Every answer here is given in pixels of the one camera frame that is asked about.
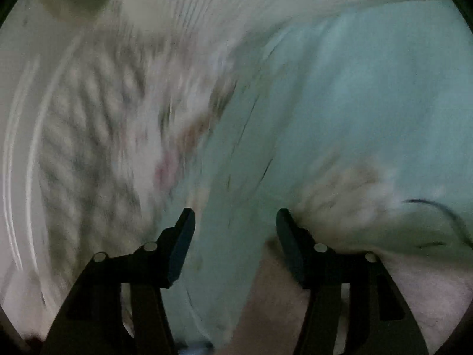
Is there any striped white pillow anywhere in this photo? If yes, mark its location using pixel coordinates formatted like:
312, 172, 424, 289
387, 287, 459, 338
111, 0, 448, 49

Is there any plaid blanket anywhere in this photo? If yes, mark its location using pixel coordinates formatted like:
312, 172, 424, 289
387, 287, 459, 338
33, 33, 156, 289

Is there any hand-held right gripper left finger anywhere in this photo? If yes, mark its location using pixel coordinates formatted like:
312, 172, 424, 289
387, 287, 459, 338
41, 208, 196, 355

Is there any teal floral bed sheet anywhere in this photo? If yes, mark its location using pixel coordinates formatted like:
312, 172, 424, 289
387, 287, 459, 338
163, 0, 473, 348

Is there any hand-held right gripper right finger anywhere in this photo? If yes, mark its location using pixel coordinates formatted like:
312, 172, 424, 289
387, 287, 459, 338
275, 208, 431, 355

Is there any floral ruffled pillow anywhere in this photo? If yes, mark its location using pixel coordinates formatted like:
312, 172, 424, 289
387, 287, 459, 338
144, 59, 241, 200

